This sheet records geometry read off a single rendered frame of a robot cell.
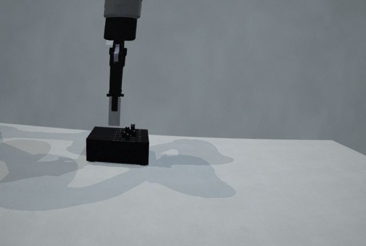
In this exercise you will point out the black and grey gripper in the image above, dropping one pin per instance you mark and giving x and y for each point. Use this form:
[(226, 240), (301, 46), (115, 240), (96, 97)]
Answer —
[(119, 29)]

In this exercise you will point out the black lighting desk panel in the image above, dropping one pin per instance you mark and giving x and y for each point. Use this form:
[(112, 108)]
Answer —
[(116, 145)]

